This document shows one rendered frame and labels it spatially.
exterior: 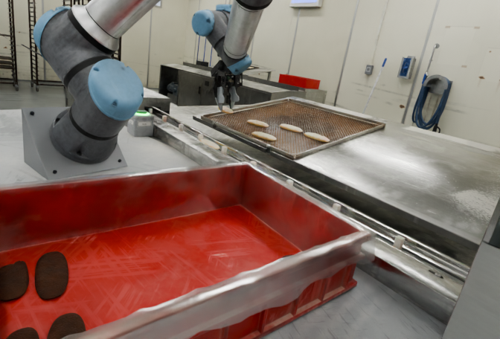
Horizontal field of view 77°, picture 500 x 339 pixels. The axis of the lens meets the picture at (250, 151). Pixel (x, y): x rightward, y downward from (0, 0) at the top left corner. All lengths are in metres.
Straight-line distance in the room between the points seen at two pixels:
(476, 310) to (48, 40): 0.81
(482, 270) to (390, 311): 0.20
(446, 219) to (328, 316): 0.36
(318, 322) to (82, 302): 0.30
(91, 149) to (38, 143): 0.11
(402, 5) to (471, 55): 1.09
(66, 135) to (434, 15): 4.37
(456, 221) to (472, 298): 0.38
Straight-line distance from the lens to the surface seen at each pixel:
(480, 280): 0.39
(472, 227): 0.77
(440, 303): 0.57
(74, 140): 0.82
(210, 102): 4.72
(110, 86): 0.71
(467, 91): 4.44
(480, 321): 0.41
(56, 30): 0.79
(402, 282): 0.58
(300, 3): 5.79
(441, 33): 4.62
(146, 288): 0.48
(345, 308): 0.52
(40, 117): 0.90
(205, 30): 1.03
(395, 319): 0.55
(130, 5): 0.74
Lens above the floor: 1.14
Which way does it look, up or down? 16 degrees down
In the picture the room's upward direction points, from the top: 9 degrees clockwise
